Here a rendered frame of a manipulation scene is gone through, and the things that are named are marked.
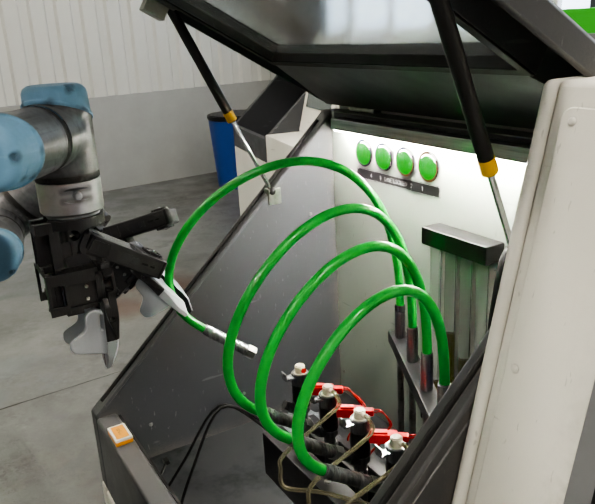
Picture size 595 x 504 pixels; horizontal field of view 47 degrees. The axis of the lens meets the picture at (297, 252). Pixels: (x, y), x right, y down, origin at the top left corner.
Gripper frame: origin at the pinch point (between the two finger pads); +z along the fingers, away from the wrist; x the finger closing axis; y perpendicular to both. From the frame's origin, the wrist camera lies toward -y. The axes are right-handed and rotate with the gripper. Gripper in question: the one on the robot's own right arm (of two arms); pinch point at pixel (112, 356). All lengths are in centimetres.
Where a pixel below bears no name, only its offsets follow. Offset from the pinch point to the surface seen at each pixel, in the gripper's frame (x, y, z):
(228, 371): 8.8, -12.6, 2.4
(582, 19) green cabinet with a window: -141, -271, -37
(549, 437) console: 46, -30, -1
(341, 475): 25.0, -19.2, 11.6
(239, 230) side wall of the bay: -31.2, -34.3, -3.7
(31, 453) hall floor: -184, -3, 121
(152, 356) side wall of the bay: -31.0, -14.3, 17.0
